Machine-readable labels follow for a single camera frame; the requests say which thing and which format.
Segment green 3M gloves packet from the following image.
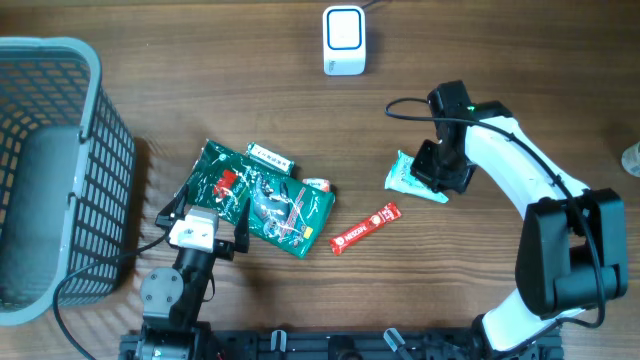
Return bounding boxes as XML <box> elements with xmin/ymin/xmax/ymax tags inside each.
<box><xmin>185</xmin><ymin>140</ymin><xmax>335</xmax><ymax>259</ymax></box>

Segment teal wet wipes packet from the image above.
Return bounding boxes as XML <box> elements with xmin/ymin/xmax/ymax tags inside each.
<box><xmin>384</xmin><ymin>150</ymin><xmax>448</xmax><ymax>204</ymax></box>

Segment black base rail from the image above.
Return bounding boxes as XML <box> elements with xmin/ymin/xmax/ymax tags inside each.
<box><xmin>118</xmin><ymin>327</ymin><xmax>565</xmax><ymax>360</ymax></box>

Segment grey black plastic basket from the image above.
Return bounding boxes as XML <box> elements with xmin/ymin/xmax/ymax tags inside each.
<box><xmin>1</xmin><ymin>37</ymin><xmax>136</xmax><ymax>326</ymax></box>

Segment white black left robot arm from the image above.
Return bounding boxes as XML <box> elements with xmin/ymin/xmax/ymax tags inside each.
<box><xmin>119</xmin><ymin>185</ymin><xmax>251</xmax><ymax>359</ymax></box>

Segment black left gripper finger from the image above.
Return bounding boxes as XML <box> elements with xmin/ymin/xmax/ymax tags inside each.
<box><xmin>234</xmin><ymin>200</ymin><xmax>251</xmax><ymax>253</ymax></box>
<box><xmin>155</xmin><ymin>184</ymin><xmax>189</xmax><ymax>229</ymax></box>

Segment red Nescafe stick sachet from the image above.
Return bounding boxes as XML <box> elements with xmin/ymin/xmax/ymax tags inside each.
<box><xmin>329</xmin><ymin>202</ymin><xmax>402</xmax><ymax>256</ymax></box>

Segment white barcode scanner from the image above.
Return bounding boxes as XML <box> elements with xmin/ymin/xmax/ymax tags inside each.
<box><xmin>322</xmin><ymin>5</ymin><xmax>366</xmax><ymax>76</ymax></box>

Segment orange white small carton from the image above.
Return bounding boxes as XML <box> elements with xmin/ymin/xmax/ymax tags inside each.
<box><xmin>302</xmin><ymin>178</ymin><xmax>331</xmax><ymax>192</ymax></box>

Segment green white gum pack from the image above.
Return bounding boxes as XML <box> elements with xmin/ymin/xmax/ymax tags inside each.
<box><xmin>246</xmin><ymin>142</ymin><xmax>295</xmax><ymax>176</ymax></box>

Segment green lid seasoning jar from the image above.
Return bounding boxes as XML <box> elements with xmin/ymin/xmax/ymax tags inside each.
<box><xmin>621</xmin><ymin>142</ymin><xmax>640</xmax><ymax>177</ymax></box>

